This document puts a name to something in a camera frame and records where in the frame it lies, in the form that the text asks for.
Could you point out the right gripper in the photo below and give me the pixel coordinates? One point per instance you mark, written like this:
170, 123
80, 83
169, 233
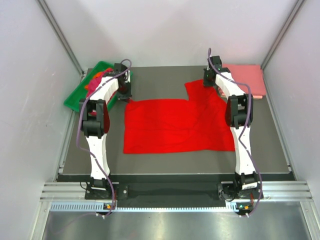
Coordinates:
205, 83

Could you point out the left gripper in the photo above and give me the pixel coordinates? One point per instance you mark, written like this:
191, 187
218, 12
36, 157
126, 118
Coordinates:
125, 97

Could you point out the red t shirt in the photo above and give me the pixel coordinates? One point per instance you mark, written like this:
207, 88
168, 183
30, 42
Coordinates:
163, 126

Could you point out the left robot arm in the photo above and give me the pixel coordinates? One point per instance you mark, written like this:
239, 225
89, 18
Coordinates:
95, 124

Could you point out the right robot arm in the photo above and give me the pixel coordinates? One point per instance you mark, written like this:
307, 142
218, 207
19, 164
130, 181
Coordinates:
239, 117

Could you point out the folded pink t shirt stack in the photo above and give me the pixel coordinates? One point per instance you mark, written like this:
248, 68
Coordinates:
251, 75

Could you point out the magenta t shirt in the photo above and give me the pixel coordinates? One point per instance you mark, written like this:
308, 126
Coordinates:
99, 91

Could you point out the green plastic bin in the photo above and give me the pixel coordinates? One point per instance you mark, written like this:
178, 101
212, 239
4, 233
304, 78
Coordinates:
81, 91

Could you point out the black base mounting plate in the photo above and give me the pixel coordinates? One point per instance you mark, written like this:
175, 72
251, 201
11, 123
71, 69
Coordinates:
221, 191

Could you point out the left corner aluminium post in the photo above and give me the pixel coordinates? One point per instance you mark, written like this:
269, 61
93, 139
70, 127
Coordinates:
60, 35

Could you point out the corner aluminium post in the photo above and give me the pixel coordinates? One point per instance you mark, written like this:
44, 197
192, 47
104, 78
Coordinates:
60, 35
298, 5

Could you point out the right corner aluminium post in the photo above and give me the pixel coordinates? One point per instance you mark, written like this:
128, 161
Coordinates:
298, 5

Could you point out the grey slotted cable duct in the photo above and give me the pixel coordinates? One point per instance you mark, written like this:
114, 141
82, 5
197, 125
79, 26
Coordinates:
104, 207

